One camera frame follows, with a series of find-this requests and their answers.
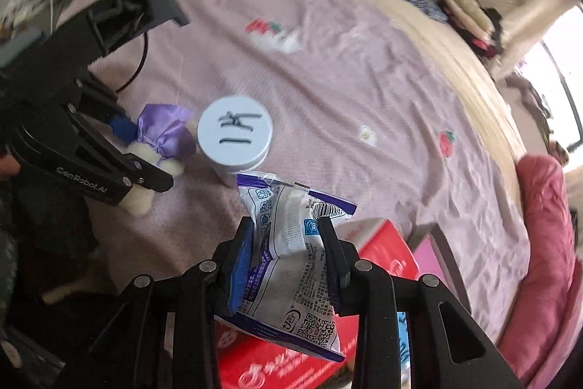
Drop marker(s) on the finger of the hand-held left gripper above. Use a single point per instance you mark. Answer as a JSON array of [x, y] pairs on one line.
[[136, 165], [122, 129]]

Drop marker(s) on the red tissue box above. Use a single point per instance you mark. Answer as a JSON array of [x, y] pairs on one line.
[[387, 247]]

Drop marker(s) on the white purple plastic packet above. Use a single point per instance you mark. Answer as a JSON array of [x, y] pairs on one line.
[[291, 270]]

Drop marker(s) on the cream plush toy purple bow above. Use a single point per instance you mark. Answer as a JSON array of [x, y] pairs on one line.
[[164, 134]]

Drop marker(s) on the lilac strawberry print blanket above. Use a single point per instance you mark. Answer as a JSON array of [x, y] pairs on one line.
[[364, 97]]

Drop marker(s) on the clothes on window sill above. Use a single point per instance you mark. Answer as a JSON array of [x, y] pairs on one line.
[[528, 95]]

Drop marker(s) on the shallow box with pink inside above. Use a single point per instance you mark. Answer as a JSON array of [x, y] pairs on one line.
[[432, 261]]

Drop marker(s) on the pile of dark clothes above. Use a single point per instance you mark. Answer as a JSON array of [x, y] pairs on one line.
[[489, 31]]

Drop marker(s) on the stack of folded clothes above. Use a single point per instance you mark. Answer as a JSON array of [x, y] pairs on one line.
[[464, 6]]

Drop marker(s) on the dark blue patterned cloth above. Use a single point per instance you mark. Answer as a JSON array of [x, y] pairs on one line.
[[423, 4]]

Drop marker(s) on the window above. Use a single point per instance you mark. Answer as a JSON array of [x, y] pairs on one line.
[[569, 88]]

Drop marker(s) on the white jar with lid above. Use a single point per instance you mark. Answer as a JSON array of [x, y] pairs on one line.
[[234, 129]]

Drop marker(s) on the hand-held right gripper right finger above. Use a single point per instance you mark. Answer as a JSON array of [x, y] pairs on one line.
[[335, 270]]

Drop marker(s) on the cream curtain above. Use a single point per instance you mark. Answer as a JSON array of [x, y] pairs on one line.
[[528, 33]]

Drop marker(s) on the pink quilt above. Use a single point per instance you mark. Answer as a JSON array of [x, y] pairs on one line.
[[546, 257]]

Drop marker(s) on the beige bed sheet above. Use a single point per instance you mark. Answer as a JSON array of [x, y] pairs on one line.
[[469, 65]]

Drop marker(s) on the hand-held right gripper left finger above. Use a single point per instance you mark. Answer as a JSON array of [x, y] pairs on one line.
[[241, 275]]

